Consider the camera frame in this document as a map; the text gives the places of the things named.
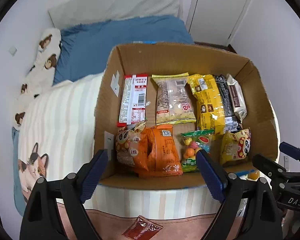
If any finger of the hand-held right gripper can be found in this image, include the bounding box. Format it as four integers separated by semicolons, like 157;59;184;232
252;153;291;188
279;142;300;172

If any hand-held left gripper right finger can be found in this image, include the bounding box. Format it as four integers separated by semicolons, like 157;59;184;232
195;149;283;240

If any white headboard cushion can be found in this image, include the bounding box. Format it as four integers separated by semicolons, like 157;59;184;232
48;0;181;30

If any dark red sauce sachet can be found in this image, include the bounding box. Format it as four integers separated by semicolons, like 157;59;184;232
122;215;164;240

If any blue pillow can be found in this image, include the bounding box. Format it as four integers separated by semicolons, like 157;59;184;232
52;15;194;85

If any white door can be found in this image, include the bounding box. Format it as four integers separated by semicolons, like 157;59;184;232
186;0;256;47

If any light blue quilt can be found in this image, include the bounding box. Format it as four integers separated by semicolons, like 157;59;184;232
12;127;26;216

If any clear packet with yellow ball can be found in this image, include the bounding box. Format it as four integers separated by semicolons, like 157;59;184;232
246;169;261;181

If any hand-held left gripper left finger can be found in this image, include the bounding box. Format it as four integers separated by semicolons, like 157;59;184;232
19;149;109;240

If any yellow panda-print snack packet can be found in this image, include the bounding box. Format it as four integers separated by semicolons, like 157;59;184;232
219;128;252;167

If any bear-print white pillow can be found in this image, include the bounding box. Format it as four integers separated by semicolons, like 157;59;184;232
11;27;63;130

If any yellow long snack packet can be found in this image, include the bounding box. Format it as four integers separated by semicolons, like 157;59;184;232
187;74;227;140

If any white packet with brown label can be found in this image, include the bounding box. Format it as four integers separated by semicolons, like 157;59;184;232
226;74;248;122

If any printed cardboard box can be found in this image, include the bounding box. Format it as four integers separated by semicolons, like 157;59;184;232
93;42;278;189

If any black long snack packet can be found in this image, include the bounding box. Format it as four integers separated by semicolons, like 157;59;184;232
214;74;243;133

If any green colourful candy packet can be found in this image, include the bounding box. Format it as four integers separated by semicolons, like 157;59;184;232
180;129;215;173

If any cat-print pink striped blanket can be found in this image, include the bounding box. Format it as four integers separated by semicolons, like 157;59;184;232
14;72;281;240

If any orange owl-print snack packet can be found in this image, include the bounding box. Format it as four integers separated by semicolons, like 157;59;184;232
115;120;150;171

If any red and white long packet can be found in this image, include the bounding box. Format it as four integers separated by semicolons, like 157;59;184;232
117;74;149;128

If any pale yellow clear bread packet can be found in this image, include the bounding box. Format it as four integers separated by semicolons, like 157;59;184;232
151;72;197;125

